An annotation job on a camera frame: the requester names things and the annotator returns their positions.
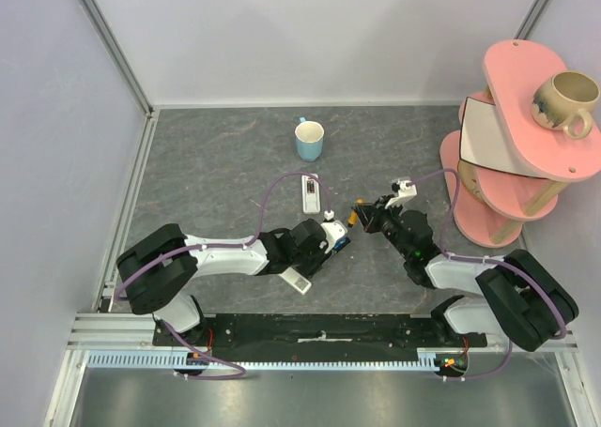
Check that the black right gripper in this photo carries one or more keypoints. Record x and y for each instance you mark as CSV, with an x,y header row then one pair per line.
x,y
376,219

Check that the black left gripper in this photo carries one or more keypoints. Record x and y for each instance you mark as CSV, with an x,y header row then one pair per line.
x,y
311,269

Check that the yellow handled screwdriver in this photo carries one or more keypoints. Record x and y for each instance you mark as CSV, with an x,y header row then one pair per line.
x,y
355,214

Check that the white remote with QR label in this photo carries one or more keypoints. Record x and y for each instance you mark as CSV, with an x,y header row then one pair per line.
x,y
293,278

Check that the black remote control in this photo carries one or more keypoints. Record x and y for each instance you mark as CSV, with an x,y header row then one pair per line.
x,y
340,244

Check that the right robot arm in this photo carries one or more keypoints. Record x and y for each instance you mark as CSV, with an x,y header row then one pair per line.
x,y
517,296

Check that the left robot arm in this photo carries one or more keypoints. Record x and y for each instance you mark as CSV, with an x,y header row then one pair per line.
x,y
155,270

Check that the white remote control upper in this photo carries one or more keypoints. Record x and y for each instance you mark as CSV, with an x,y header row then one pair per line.
x,y
310,195

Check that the light blue cup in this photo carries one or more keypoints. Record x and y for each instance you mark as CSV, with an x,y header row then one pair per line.
x,y
309,136

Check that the pink wooden shelf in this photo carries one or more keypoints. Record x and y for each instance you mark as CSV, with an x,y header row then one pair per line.
x,y
511,170

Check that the beige ceramic mug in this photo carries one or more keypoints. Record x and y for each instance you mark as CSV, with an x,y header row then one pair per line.
x,y
565,102

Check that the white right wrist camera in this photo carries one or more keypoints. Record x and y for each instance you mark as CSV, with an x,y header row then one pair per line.
x,y
404,190

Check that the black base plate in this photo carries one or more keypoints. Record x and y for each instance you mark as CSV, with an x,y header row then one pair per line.
x,y
235,330

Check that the light blue cable duct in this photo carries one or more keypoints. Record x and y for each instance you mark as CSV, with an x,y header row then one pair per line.
x,y
185,361

